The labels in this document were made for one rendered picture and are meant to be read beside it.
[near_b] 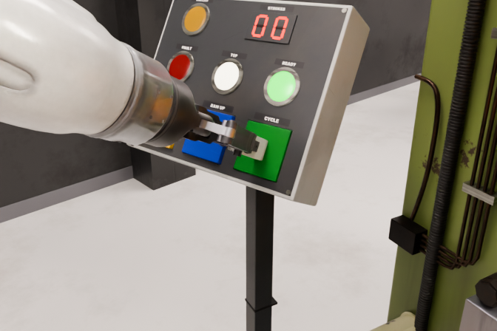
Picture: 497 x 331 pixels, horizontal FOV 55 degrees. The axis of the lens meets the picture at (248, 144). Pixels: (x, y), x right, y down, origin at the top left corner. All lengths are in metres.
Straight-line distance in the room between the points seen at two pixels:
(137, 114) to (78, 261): 1.89
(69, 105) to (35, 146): 2.27
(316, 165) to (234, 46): 0.23
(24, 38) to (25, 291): 1.89
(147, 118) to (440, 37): 0.51
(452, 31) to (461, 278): 0.40
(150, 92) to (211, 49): 0.36
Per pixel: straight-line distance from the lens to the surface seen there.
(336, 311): 1.95
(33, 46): 0.36
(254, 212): 0.88
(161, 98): 0.45
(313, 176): 0.68
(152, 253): 2.26
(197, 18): 0.82
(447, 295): 0.92
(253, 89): 0.71
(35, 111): 0.38
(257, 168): 0.67
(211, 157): 0.72
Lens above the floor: 1.27
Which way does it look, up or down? 22 degrees down
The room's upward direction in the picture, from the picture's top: straight up
